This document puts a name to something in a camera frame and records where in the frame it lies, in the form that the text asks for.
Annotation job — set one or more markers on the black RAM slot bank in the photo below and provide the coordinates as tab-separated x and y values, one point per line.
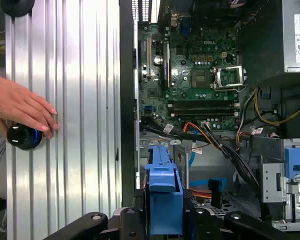
202	108

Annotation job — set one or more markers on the grey power supply unit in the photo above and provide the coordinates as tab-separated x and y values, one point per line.
290	37

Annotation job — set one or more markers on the white expansion slot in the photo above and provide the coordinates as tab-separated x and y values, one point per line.
148	57

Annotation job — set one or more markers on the metal drive cage blue latch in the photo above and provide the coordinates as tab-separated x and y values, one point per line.
296	160

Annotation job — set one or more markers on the person's bare hand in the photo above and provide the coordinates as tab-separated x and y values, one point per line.
15	105

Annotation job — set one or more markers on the CPU socket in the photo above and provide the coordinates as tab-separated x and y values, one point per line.
200	78

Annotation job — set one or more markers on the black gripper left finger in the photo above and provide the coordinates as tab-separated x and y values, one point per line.
90	225

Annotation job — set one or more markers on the hard disk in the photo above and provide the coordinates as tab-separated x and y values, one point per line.
165	200

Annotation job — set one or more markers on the metal socket cover frame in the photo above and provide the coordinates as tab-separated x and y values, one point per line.
216	77

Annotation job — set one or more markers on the green Dell motherboard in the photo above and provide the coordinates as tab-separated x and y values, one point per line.
185	97

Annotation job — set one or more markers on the black round knob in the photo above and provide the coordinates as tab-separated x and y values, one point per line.
17	6

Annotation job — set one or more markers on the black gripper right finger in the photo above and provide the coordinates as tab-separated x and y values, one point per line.
240	225

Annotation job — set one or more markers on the black graphics card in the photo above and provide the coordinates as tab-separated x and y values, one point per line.
166	65

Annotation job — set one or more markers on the black open PC case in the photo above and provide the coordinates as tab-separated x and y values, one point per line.
127	100

